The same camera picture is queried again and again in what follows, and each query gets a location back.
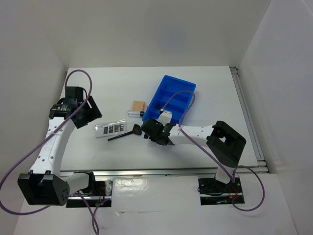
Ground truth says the black fan makeup brush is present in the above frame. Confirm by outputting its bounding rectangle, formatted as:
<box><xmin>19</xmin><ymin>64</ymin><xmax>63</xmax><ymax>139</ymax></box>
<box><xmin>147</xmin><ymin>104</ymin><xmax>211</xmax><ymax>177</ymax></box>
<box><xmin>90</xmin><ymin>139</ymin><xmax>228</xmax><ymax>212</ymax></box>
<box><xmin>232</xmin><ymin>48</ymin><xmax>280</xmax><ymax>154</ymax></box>
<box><xmin>108</xmin><ymin>124</ymin><xmax>142</xmax><ymax>141</ymax></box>

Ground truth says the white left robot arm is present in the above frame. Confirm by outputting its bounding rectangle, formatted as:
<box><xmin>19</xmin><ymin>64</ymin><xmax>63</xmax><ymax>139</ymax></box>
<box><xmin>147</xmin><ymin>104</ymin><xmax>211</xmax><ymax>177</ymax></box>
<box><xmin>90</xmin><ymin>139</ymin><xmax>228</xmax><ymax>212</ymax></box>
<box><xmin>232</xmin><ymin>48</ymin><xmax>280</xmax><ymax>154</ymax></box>
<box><xmin>18</xmin><ymin>87</ymin><xmax>102</xmax><ymax>206</ymax></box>

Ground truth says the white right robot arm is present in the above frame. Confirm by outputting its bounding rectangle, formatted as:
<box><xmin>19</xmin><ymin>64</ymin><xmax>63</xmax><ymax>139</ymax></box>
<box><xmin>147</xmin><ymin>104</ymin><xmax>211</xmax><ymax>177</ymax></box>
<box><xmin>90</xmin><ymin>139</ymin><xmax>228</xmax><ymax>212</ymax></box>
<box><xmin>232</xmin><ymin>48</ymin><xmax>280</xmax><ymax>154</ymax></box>
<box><xmin>141</xmin><ymin>118</ymin><xmax>246</xmax><ymax>192</ymax></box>

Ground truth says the beige square makeup sponge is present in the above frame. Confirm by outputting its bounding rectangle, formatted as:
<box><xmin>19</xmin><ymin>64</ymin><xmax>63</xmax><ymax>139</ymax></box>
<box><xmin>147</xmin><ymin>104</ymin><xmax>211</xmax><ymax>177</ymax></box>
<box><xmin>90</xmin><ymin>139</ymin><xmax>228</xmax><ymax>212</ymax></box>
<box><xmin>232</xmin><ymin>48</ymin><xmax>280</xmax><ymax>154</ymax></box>
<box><xmin>132</xmin><ymin>100</ymin><xmax>146</xmax><ymax>112</ymax></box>

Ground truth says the hair pin card in plastic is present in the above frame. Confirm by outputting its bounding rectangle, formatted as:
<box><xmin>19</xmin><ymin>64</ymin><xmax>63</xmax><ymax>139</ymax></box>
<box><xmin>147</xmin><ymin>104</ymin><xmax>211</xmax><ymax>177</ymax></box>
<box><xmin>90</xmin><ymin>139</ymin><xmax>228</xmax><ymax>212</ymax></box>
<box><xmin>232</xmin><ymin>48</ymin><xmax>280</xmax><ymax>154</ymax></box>
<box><xmin>95</xmin><ymin>119</ymin><xmax>127</xmax><ymax>138</ymax></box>

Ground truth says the blue divided plastic bin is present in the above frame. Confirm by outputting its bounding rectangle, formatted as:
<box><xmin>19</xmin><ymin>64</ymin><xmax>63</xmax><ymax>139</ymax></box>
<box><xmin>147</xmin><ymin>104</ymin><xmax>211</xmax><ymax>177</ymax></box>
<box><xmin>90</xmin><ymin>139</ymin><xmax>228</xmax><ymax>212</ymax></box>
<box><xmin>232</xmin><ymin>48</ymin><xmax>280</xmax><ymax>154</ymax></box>
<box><xmin>142</xmin><ymin>75</ymin><xmax>196</xmax><ymax>124</ymax></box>

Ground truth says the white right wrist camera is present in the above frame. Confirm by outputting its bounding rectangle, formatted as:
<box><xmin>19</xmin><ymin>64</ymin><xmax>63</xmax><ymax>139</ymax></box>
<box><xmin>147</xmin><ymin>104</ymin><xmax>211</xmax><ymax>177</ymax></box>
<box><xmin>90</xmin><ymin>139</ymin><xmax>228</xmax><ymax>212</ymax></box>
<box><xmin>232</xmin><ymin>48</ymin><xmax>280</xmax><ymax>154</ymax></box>
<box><xmin>157</xmin><ymin>110</ymin><xmax>172</xmax><ymax>125</ymax></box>

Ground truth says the front aluminium rail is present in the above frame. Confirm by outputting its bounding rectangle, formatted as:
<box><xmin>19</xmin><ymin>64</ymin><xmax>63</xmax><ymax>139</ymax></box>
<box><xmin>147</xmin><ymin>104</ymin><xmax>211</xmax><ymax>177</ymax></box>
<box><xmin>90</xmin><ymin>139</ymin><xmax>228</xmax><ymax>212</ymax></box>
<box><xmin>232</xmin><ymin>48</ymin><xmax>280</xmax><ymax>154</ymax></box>
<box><xmin>58</xmin><ymin>167</ymin><xmax>220</xmax><ymax>179</ymax></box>

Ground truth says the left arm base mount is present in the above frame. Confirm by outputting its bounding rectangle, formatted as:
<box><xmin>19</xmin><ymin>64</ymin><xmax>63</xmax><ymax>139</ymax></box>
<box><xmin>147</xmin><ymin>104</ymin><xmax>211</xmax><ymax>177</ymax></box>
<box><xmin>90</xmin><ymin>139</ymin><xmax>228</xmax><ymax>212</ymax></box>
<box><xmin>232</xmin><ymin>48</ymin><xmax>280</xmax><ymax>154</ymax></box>
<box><xmin>66</xmin><ymin>180</ymin><xmax>113</xmax><ymax>209</ymax></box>

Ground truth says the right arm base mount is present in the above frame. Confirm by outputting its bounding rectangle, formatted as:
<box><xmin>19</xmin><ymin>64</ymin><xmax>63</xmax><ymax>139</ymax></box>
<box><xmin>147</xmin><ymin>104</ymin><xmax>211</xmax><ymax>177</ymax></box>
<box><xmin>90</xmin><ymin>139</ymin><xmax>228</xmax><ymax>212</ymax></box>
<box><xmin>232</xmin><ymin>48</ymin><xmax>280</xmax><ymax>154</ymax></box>
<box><xmin>197</xmin><ymin>177</ymin><xmax>245</xmax><ymax>206</ymax></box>

